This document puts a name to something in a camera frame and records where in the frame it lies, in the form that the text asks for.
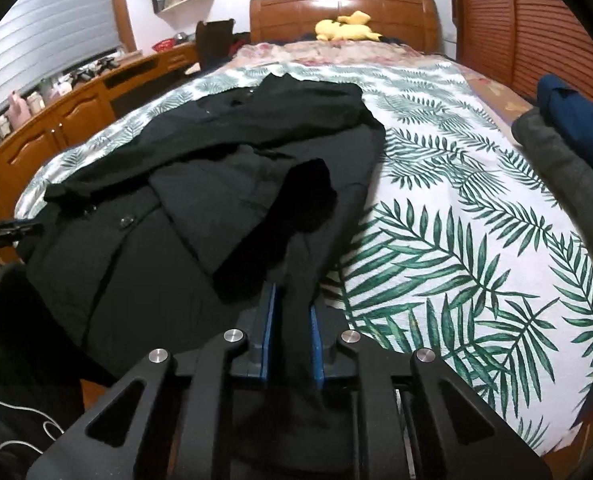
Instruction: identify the folded navy garment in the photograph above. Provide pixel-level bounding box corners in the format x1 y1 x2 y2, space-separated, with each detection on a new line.
536 74 593 161

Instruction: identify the wooden window frame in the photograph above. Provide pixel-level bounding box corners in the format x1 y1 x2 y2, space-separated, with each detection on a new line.
0 0 142 131

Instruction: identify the black double-breasted coat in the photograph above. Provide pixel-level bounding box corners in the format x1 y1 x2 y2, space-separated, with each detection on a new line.
24 72 387 461

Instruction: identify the leaf print bed sheet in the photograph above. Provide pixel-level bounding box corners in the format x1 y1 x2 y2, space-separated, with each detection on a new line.
14 57 593 456

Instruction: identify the wooden bed headboard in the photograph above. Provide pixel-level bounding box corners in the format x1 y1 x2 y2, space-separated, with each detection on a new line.
249 0 439 53

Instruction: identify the wooden desk cabinet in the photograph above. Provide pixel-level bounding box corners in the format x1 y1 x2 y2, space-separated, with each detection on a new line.
0 40 202 211

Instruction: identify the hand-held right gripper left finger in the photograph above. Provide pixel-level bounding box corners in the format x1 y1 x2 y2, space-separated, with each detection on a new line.
26 282 278 480

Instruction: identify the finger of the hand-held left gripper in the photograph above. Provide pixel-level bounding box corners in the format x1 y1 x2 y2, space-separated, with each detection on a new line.
0 221 44 251

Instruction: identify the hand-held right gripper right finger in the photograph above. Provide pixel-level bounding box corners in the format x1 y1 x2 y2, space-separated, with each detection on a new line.
309 305 552 480

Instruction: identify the wooden louvred wardrobe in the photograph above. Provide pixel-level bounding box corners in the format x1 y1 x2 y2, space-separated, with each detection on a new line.
449 0 593 106

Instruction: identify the pink bottle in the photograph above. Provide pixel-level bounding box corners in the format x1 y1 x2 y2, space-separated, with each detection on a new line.
9 91 30 126

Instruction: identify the folded grey garment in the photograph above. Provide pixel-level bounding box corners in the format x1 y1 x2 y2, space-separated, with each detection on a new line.
511 107 593 271

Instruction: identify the floral blanket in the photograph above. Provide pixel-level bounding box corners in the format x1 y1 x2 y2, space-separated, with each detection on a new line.
236 40 532 116

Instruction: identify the white cable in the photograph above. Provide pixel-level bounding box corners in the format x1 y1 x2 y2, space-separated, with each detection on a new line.
0 395 64 456

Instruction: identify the dark wooden chair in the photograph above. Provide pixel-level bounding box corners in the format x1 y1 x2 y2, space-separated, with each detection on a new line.
195 19 237 73

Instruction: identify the grey window blind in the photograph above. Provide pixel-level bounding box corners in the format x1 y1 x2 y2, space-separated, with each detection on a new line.
0 0 124 126

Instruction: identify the yellow plush toy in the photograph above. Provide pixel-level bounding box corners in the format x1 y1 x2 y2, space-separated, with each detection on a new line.
315 10 383 43

